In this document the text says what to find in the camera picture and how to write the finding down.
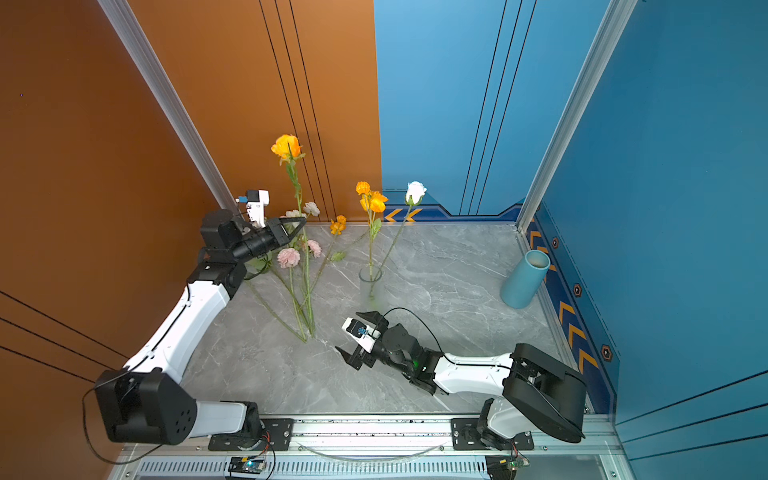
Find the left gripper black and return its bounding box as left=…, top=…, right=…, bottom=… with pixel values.
left=231, top=218, right=306, bottom=268

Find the clear ribbed glass vase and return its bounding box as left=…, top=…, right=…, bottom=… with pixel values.
left=358, top=266, right=384, bottom=311

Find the large orange rose stem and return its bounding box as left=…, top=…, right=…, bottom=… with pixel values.
left=271, top=135, right=315, bottom=339

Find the small orange flower sprig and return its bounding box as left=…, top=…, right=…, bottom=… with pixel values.
left=355, top=181, right=388, bottom=281

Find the white rose stem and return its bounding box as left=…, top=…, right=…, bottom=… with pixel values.
left=376, top=181, right=428, bottom=272

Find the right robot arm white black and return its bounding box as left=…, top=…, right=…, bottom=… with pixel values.
left=340, top=311, right=587, bottom=451

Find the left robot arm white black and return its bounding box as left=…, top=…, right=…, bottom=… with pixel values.
left=92, top=209, right=306, bottom=450

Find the teal cylinder vase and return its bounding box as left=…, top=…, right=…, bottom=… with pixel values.
left=500, top=250, right=551, bottom=309

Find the pink carnation flower stem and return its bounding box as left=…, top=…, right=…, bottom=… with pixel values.
left=277, top=247, right=311, bottom=342

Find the pale pink flower spray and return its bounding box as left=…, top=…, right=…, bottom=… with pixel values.
left=285, top=202, right=322, bottom=258

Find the orange poppy stem on table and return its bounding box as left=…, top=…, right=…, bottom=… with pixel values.
left=304, top=215, right=363, bottom=304

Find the left circuit board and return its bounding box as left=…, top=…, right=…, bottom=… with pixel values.
left=226, top=456, right=268, bottom=479

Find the circuit board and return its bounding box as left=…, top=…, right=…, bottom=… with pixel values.
left=226, top=456, right=268, bottom=479
left=485, top=456, right=530, bottom=480

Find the right circuit board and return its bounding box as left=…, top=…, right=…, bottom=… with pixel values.
left=485, top=456, right=530, bottom=480

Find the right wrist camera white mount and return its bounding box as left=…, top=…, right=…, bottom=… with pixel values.
left=342, top=317, right=378, bottom=353

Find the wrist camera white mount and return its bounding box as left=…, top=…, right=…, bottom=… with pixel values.
left=235, top=190, right=270, bottom=227
left=342, top=317, right=378, bottom=353

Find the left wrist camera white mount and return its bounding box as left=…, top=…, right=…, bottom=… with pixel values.
left=235, top=190, right=270, bottom=227

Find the aluminium front rail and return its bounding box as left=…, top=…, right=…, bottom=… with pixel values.
left=119, top=412, right=625, bottom=458

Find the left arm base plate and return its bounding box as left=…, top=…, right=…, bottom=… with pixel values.
left=208, top=418, right=294, bottom=453

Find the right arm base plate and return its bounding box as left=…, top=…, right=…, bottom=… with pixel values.
left=450, top=417, right=535, bottom=452

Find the left aluminium corner post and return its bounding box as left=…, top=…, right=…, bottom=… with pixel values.
left=98, top=0, right=242, bottom=215

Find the aluminium corner post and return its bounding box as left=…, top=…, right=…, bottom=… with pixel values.
left=98, top=0, right=242, bottom=215
left=516, top=0, right=638, bottom=234

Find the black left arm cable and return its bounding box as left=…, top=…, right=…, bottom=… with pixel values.
left=80, top=383, right=163, bottom=466

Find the right aluminium corner post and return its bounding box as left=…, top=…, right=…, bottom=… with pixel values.
left=516, top=0, right=638, bottom=234

